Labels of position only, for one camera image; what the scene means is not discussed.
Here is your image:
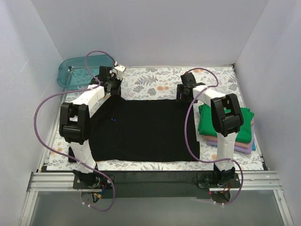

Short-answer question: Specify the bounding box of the black t shirt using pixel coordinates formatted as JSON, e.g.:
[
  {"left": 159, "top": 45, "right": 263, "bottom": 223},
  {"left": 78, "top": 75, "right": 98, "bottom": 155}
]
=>
[{"left": 88, "top": 96, "right": 200, "bottom": 162}]

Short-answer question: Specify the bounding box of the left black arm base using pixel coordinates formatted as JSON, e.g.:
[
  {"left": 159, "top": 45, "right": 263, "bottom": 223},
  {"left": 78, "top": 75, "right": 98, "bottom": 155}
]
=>
[{"left": 72, "top": 169, "right": 112, "bottom": 189}]

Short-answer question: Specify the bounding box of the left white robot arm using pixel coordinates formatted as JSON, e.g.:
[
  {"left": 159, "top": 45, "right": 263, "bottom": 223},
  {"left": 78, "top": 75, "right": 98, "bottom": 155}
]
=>
[{"left": 59, "top": 65, "right": 126, "bottom": 188}]

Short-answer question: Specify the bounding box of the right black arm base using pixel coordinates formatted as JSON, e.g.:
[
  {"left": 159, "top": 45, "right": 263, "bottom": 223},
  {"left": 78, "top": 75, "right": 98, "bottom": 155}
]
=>
[{"left": 192, "top": 171, "right": 241, "bottom": 190}]

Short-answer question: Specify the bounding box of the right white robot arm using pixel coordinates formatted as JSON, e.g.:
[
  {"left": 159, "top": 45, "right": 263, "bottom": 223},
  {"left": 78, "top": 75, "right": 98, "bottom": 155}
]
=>
[{"left": 176, "top": 72, "right": 244, "bottom": 187}]

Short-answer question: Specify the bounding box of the floral table mat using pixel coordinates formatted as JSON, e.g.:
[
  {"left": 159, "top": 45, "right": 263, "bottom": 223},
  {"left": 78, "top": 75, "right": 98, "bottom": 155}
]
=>
[{"left": 44, "top": 66, "right": 264, "bottom": 172}]

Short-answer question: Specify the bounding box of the teal plastic bin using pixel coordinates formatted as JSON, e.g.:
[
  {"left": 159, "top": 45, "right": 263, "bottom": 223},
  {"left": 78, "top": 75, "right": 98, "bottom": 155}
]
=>
[{"left": 57, "top": 55, "right": 113, "bottom": 90}]

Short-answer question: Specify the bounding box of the green folded t shirt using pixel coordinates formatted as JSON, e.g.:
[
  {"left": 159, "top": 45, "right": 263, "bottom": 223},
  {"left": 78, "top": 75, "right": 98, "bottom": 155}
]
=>
[{"left": 198, "top": 104, "right": 254, "bottom": 143}]

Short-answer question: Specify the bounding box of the lilac folded t shirt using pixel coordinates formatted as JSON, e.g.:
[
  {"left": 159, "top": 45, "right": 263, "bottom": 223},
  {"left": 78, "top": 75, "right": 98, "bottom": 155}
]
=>
[{"left": 206, "top": 140, "right": 253, "bottom": 154}]

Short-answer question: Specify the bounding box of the blue folded t shirt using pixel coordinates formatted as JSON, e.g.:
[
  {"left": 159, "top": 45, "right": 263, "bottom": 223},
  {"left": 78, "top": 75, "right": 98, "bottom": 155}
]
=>
[{"left": 252, "top": 139, "right": 256, "bottom": 151}]

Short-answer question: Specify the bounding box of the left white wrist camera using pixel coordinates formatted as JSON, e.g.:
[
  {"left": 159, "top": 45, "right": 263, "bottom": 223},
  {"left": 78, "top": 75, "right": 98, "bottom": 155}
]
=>
[{"left": 113, "top": 65, "right": 126, "bottom": 80}]

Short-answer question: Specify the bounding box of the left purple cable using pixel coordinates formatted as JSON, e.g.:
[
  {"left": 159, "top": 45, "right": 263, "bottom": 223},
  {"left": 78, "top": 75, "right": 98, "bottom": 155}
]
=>
[{"left": 33, "top": 50, "right": 117, "bottom": 212}]

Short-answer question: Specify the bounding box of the aluminium frame rail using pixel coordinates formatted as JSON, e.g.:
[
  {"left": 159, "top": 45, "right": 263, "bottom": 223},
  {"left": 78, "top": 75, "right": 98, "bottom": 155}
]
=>
[{"left": 20, "top": 171, "right": 293, "bottom": 226}]

